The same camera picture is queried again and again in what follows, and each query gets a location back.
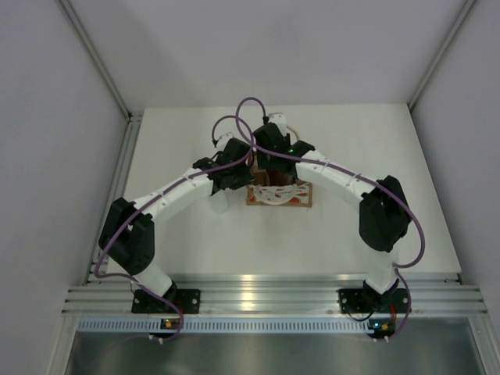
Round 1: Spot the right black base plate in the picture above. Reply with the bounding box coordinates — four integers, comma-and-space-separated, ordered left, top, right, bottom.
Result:
338, 288, 409, 314

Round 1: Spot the canvas bag with strawberry print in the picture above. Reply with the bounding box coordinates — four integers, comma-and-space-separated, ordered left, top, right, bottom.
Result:
246, 133, 314, 208

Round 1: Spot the white slotted cable duct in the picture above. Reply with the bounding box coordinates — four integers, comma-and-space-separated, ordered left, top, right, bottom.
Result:
77, 317, 373, 334

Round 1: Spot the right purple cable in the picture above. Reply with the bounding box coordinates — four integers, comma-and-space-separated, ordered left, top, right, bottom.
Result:
236, 97, 426, 337

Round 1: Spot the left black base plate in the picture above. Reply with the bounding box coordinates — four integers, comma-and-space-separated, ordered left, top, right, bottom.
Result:
131, 287, 202, 314

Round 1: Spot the translucent bottle with black cap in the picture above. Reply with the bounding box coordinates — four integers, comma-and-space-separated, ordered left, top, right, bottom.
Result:
209, 191, 229, 214

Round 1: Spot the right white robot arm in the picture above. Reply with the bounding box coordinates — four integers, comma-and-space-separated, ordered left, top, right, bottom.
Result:
253, 123, 411, 313

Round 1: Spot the right aluminium frame post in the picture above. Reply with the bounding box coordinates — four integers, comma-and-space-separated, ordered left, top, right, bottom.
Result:
407, 0, 480, 113

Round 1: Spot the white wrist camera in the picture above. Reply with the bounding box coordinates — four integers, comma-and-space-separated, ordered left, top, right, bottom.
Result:
216, 132, 234, 147
269, 112, 288, 137

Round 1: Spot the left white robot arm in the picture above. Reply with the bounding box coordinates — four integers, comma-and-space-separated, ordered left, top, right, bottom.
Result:
98, 137, 252, 313

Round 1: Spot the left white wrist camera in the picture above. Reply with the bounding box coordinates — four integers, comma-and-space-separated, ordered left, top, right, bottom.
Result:
216, 132, 234, 147

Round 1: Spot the aluminium mounting rail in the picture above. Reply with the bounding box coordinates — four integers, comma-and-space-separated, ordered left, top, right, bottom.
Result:
62, 273, 488, 317

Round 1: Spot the left aluminium frame post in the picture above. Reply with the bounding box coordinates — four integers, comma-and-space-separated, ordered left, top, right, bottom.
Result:
58, 0, 134, 118

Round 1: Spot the purple cable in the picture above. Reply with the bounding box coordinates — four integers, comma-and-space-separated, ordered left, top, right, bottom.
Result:
93, 116, 257, 343
236, 97, 426, 337

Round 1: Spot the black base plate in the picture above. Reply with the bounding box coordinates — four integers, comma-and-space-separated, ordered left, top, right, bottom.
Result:
131, 287, 202, 314
338, 288, 409, 314

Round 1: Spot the red bottle with red cap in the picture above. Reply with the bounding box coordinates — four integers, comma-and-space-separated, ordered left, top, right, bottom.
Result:
267, 170, 295, 186

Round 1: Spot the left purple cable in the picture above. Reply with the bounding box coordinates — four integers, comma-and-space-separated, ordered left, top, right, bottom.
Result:
93, 116, 257, 343

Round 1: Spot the aluminium frame post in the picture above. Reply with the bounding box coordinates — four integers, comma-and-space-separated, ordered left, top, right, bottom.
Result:
58, 0, 134, 118
407, 0, 480, 113

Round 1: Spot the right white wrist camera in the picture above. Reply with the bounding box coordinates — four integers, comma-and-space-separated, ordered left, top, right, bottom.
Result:
269, 112, 288, 137

